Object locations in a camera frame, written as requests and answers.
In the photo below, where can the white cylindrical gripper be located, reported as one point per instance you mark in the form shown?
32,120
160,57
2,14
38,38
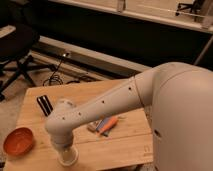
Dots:
62,142

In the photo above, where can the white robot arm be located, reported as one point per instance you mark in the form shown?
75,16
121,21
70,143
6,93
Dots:
180,97

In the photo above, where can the black eraser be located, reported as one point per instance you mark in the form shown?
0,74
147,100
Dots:
45,105

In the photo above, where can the white tube bottle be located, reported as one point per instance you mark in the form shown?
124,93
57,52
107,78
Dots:
92,126

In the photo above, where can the orange bowl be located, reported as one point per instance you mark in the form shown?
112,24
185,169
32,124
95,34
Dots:
19,142

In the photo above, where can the orange marker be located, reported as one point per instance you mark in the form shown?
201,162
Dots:
109,124

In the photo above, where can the wooden table board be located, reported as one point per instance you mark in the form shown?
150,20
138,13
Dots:
129,143

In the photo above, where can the black office chair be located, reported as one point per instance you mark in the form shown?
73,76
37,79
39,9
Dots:
15,57

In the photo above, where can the metal stand pole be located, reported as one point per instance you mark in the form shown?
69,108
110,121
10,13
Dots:
203,52

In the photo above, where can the background chair base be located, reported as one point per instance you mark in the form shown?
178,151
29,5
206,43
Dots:
193,7

